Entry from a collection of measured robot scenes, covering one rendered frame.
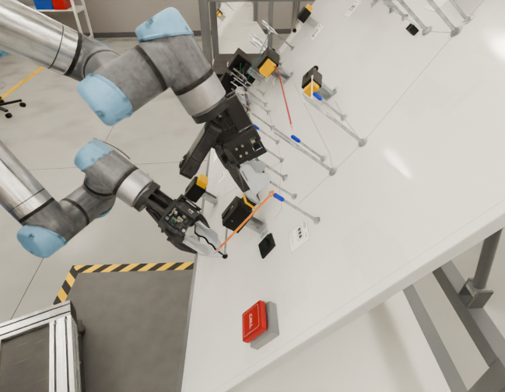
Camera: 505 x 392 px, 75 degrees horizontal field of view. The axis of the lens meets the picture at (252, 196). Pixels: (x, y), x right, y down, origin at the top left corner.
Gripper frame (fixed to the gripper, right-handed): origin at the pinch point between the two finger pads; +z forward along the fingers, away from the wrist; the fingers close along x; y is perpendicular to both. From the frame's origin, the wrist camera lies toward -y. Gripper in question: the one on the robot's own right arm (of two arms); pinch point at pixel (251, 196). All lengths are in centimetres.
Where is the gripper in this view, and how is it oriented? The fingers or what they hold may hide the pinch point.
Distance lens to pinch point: 67.0
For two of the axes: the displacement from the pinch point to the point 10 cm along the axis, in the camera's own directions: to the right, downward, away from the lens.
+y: 8.7, -4.7, -1.3
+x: -1.4, -5.0, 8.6
